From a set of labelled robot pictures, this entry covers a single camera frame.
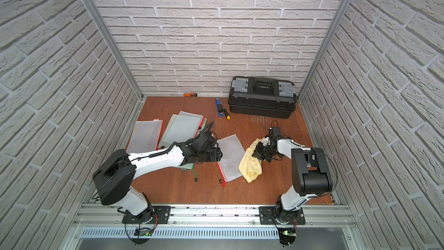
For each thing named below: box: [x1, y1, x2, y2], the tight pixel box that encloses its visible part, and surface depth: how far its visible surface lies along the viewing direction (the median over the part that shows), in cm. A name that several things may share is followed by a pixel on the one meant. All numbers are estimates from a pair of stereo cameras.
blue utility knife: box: [215, 97, 224, 118], surface depth 115 cm
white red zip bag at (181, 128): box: [158, 110, 206, 149], surface depth 107 cm
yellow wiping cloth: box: [238, 136, 265, 184], surface depth 89 cm
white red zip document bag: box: [216, 134, 246, 182], surface depth 91 cm
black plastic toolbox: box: [227, 75, 298, 119], surface depth 102 cm
